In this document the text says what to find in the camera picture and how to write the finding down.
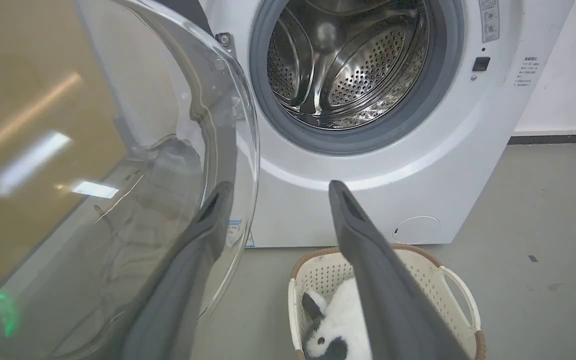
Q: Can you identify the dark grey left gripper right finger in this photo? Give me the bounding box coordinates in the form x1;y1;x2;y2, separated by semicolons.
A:
328;180;470;360

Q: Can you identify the white and black plush rabbit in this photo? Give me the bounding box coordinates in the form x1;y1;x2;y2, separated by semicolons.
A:
301;277;373;360

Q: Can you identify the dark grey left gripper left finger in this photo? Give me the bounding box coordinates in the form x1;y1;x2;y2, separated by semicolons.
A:
120;181;235;360

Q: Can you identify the steel washing machine drum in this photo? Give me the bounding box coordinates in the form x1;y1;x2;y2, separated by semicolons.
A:
267;0;430;131

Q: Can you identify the white plastic laundry basket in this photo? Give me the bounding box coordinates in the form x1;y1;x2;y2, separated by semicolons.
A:
288;244;487;360

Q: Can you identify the metal door hinge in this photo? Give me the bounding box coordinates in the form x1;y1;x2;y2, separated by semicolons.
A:
215;32;238;59

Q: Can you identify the white warning label sticker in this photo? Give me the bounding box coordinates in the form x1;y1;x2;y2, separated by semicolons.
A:
478;0;500;44

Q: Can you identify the white front-loading washing machine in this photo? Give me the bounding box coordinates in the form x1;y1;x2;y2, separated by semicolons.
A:
199;0;576;249

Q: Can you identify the glass washer door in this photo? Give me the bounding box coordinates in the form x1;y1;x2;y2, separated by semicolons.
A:
0;0;261;360

